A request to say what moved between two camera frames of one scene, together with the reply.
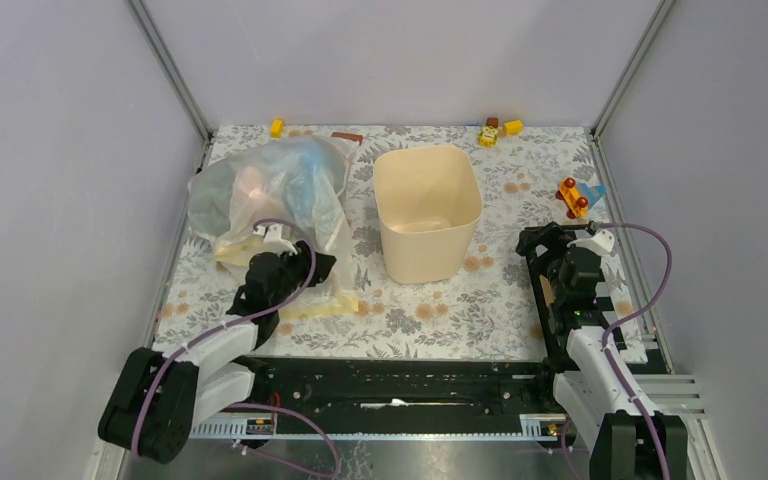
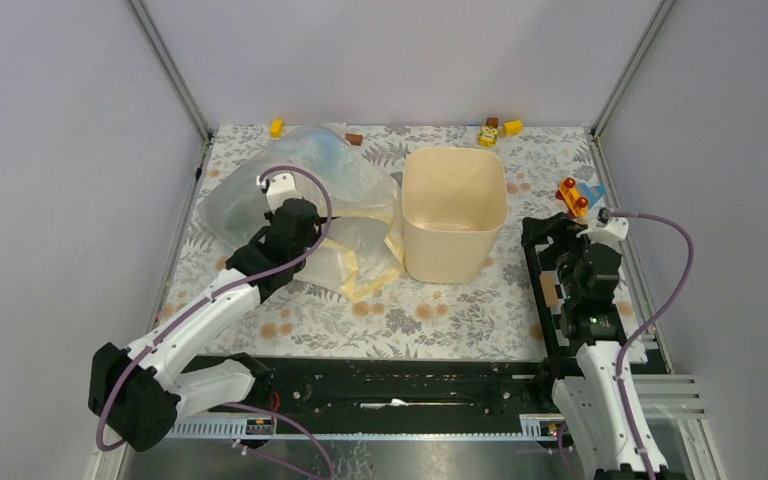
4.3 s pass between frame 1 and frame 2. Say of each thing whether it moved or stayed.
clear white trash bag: moved
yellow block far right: stayed
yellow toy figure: stayed
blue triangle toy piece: stayed
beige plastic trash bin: moved
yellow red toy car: stayed
